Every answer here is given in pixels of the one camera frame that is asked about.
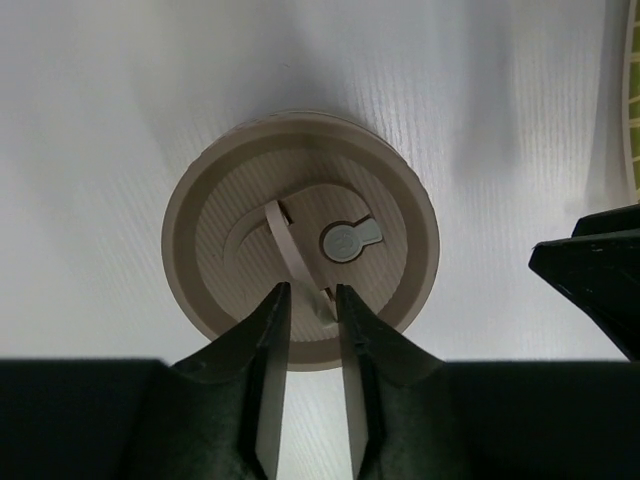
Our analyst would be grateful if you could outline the yellow bamboo mat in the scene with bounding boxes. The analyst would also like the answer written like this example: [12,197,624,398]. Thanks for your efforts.
[621,1,639,203]

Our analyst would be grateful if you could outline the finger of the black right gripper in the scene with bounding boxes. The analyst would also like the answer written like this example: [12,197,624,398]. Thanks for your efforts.
[529,204,639,361]

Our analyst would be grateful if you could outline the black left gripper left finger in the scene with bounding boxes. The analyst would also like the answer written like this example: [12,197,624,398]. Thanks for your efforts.
[1,283,290,479]

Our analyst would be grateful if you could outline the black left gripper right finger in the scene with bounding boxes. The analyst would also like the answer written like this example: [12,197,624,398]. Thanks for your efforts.
[336,285,639,479]

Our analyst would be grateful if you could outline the round brown lunch box lid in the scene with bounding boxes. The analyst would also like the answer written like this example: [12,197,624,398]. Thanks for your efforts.
[161,110,440,371]

